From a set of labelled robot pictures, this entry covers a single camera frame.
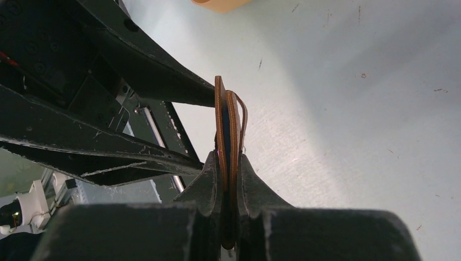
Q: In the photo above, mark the brown leather card holder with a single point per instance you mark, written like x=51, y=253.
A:
x=231, y=116

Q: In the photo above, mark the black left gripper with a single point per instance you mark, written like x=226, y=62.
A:
x=58, y=87

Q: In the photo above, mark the orange plastic tray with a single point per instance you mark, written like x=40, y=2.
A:
x=221, y=6

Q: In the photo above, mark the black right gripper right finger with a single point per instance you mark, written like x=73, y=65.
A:
x=273, y=229

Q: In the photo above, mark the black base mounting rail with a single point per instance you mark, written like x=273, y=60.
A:
x=158, y=122

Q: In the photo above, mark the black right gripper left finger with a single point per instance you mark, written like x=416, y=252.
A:
x=185, y=229

